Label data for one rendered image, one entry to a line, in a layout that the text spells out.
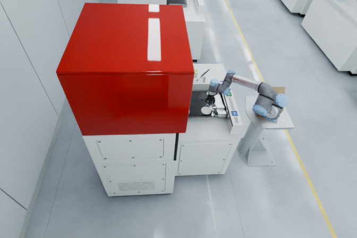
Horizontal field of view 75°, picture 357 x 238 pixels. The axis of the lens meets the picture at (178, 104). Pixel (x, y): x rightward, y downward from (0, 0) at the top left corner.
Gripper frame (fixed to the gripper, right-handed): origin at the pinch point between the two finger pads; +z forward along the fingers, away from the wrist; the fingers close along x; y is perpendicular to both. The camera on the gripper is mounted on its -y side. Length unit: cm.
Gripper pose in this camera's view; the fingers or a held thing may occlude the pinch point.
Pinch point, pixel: (209, 105)
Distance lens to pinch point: 238.7
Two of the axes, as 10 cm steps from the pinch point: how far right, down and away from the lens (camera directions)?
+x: 8.4, 4.3, -3.2
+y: -5.4, 6.0, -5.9
